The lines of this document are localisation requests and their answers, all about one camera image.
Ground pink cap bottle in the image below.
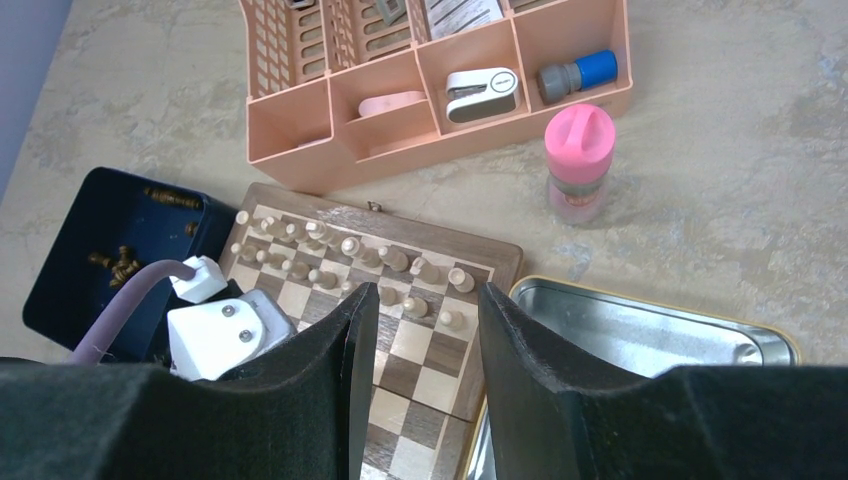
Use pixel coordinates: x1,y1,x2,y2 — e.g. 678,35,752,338
543,104,616,224

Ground wooden chess board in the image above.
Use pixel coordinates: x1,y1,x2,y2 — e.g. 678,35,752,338
238,183,523,479

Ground dark chess pieces in tray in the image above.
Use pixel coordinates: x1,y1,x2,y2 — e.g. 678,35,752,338
87,186,203,289

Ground orange file organizer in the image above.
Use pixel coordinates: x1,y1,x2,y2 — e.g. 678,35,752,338
241,1,633,194

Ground light chess pieces row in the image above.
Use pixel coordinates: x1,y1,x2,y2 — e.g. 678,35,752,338
229,205,493,340

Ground blue cap glue stick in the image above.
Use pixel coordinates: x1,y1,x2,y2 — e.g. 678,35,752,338
537,50,618,105

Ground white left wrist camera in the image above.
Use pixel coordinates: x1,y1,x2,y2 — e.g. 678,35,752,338
167,256,296,381

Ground white labelled packet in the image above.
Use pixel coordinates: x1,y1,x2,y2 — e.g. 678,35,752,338
424,0,503,40

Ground dark blue tin tray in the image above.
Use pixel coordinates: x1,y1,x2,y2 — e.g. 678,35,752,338
23,167,236,349

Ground white stapler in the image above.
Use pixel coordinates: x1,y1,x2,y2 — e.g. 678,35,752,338
445,67,521,124

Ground pink eraser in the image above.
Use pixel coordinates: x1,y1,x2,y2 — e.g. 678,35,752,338
357,90,427,118

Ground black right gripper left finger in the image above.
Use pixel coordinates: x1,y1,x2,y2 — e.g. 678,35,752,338
1,282,379,479

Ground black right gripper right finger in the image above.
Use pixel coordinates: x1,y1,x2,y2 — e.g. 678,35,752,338
479,283,847,479

